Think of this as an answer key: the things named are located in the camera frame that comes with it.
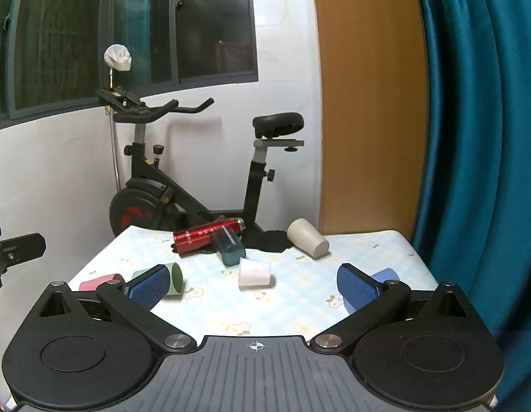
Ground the teal transparent cup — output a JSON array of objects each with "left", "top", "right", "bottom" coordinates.
[{"left": 211, "top": 226, "right": 246, "bottom": 266}]

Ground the pink cup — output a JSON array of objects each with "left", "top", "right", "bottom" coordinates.
[{"left": 79, "top": 272, "right": 126, "bottom": 292}]

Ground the beige cup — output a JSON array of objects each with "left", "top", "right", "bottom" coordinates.
[{"left": 287, "top": 218, "right": 331, "bottom": 260}]

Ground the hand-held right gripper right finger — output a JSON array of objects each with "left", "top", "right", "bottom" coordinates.
[{"left": 312, "top": 263, "right": 478, "bottom": 353}]

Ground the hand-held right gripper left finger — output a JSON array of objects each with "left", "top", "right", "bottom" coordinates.
[{"left": 31, "top": 264, "right": 195, "bottom": 353}]

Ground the white crumpled cloth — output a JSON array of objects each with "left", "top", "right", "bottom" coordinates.
[{"left": 103, "top": 44, "right": 133, "bottom": 72}]

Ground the black cloth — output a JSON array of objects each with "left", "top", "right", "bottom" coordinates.
[{"left": 242, "top": 229, "right": 294, "bottom": 254}]

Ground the blue cup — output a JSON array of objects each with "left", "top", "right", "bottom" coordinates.
[{"left": 370, "top": 267, "right": 399, "bottom": 286}]

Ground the teal curtain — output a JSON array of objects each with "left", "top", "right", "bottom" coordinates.
[{"left": 409, "top": 0, "right": 531, "bottom": 412}]

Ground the black exercise bike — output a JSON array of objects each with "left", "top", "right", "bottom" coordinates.
[{"left": 95, "top": 87, "right": 306, "bottom": 253}]

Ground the red metal thermos bottle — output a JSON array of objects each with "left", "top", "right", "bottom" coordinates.
[{"left": 170, "top": 217, "right": 246, "bottom": 257}]

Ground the green cup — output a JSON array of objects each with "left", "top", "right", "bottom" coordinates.
[{"left": 131, "top": 262, "right": 184, "bottom": 298}]

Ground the white cup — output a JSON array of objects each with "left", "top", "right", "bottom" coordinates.
[{"left": 238, "top": 258, "right": 272, "bottom": 289}]

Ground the dark framed window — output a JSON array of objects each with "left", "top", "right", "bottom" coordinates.
[{"left": 0, "top": 0, "right": 260, "bottom": 123}]

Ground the wooden wardrobe panel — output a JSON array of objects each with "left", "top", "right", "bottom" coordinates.
[{"left": 310, "top": 0, "right": 430, "bottom": 238}]

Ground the metal flexible hose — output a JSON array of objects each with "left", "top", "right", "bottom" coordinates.
[{"left": 105, "top": 102, "right": 123, "bottom": 192}]

